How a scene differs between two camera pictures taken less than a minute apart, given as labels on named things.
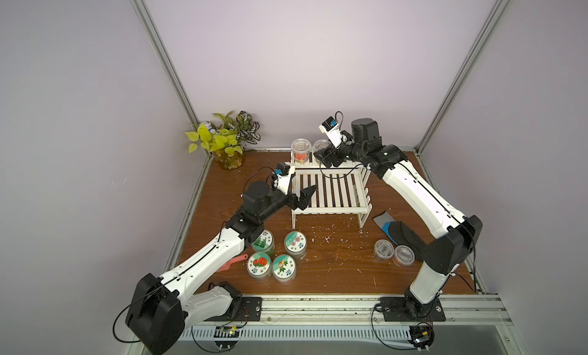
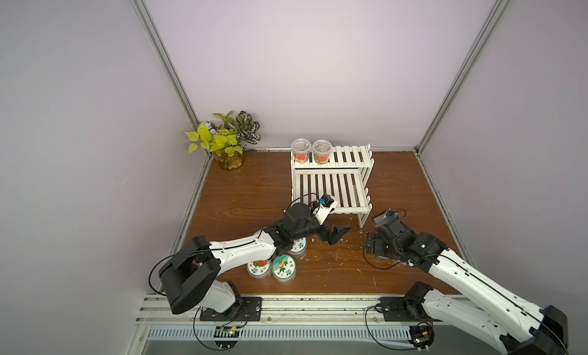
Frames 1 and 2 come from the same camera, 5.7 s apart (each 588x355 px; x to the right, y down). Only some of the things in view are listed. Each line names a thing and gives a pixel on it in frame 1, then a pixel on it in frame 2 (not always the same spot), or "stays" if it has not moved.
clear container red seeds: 300,148 stays
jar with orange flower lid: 284,269 stays
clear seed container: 321,144 stays
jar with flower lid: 295,244 stays
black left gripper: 298,202 → 332,232
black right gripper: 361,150 → 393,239
